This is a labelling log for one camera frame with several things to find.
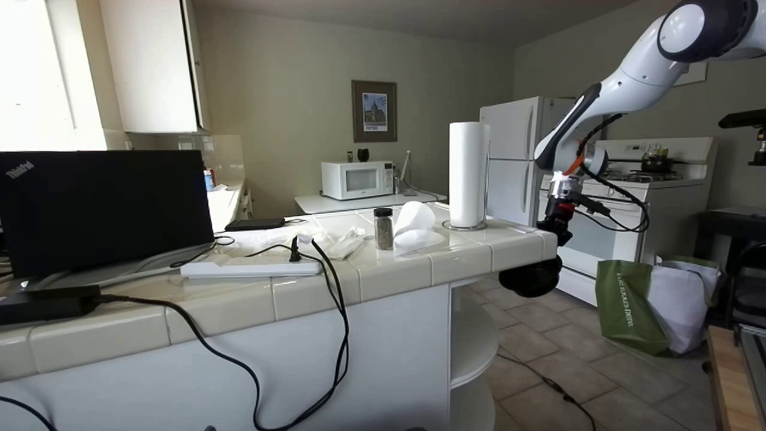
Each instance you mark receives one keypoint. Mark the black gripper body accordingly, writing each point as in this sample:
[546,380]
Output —
[562,197]

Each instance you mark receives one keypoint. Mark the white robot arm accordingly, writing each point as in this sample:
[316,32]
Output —
[690,32]

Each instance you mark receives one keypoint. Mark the white round corner shelf unit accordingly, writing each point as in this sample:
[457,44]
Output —
[473,349]

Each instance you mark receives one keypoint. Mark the white refrigerator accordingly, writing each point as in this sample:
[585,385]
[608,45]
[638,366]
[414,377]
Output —
[512,133]

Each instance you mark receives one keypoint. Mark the white stove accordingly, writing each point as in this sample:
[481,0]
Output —
[654,191]

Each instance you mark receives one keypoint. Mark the white paper towel roll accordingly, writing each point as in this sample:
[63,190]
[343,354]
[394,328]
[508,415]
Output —
[467,173]

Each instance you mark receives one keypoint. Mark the green shopping bag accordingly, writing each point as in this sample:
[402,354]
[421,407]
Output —
[623,306]

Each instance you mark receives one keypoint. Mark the white plastic bag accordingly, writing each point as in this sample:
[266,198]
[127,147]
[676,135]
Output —
[681,294]

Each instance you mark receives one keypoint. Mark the crumpled white paper towel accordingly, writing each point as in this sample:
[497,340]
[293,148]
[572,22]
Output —
[414,228]

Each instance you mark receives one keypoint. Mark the small dark spice jar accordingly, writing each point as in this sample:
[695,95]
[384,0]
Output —
[384,226]

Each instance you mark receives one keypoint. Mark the white microwave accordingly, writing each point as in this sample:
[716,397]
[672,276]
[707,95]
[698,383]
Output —
[354,179]

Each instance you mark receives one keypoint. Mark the black laptop power brick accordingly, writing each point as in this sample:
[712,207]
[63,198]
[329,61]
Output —
[49,304]

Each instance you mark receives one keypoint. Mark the framed wall picture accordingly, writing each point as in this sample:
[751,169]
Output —
[374,110]

